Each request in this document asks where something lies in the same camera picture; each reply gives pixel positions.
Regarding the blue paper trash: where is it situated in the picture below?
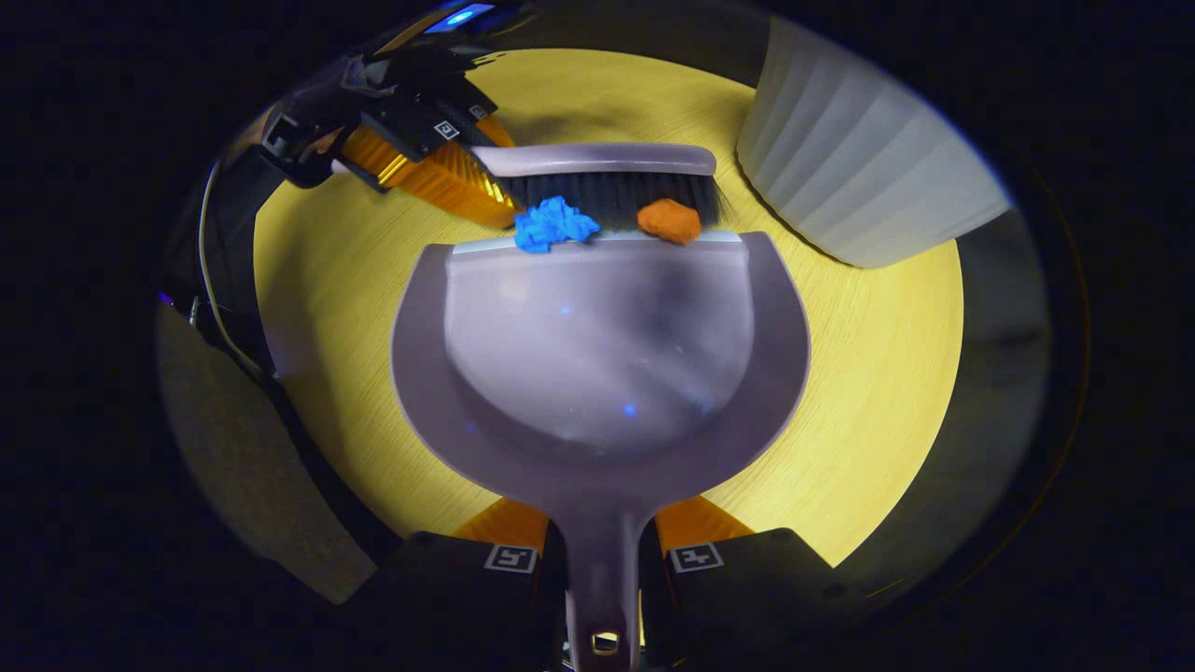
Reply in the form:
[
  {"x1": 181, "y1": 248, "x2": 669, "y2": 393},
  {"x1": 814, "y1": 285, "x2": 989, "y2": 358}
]
[{"x1": 513, "y1": 195, "x2": 602, "y2": 254}]

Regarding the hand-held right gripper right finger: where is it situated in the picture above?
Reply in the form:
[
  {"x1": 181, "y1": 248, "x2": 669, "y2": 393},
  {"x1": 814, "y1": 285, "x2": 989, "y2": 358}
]
[{"x1": 640, "y1": 495, "x2": 860, "y2": 672}]

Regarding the white ribbed garbage bin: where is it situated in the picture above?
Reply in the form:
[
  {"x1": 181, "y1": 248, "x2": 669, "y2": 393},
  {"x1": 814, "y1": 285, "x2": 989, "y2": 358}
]
[{"x1": 736, "y1": 17, "x2": 1014, "y2": 270}]

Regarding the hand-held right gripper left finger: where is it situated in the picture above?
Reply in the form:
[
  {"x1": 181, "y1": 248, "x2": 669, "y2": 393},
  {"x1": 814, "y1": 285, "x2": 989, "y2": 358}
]
[{"x1": 350, "y1": 497, "x2": 569, "y2": 672}]

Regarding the orange paper trash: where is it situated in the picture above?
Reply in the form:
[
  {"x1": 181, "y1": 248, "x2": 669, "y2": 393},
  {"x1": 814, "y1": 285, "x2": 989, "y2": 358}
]
[{"x1": 637, "y1": 198, "x2": 703, "y2": 245}]

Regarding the small pink broom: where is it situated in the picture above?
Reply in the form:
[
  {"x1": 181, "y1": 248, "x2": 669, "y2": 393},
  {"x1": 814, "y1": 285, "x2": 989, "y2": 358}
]
[{"x1": 470, "y1": 142, "x2": 724, "y2": 232}]

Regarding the pink plastic dustpan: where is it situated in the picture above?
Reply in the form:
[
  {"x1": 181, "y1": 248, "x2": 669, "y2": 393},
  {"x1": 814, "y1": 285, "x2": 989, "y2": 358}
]
[{"x1": 390, "y1": 230, "x2": 811, "y2": 672}]

